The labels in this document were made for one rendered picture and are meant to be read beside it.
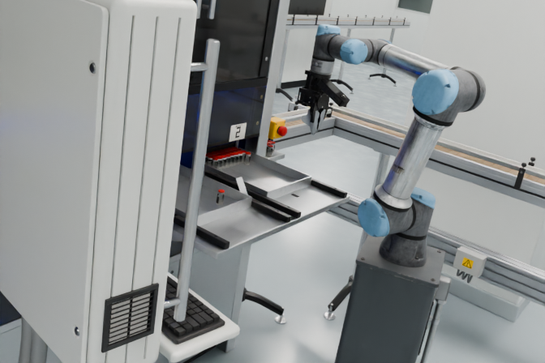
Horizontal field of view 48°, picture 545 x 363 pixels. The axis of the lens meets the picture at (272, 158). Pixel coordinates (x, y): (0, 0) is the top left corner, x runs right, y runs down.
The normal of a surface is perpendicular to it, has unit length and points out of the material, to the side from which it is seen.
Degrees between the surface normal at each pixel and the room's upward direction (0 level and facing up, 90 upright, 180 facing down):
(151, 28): 90
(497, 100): 90
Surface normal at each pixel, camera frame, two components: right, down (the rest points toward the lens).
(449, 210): -0.60, 0.17
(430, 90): -0.74, -0.03
